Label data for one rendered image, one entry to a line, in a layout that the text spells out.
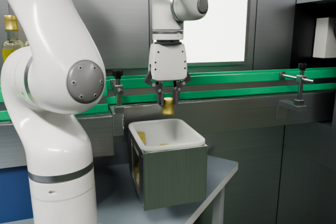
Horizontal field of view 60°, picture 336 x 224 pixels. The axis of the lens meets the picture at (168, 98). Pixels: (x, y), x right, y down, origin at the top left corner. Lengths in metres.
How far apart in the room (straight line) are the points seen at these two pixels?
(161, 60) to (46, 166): 0.39
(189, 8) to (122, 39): 0.46
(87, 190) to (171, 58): 0.39
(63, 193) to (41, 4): 0.32
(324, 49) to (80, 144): 1.20
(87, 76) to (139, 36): 0.66
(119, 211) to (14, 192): 0.30
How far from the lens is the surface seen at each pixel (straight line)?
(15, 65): 0.57
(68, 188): 0.57
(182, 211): 0.96
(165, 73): 0.77
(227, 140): 1.38
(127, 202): 1.00
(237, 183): 1.51
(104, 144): 0.89
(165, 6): 0.75
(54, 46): 0.48
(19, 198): 0.98
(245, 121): 1.14
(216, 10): 1.23
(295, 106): 1.12
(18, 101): 0.60
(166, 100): 0.80
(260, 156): 1.51
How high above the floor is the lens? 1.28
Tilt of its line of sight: 12 degrees down
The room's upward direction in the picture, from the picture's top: straight up
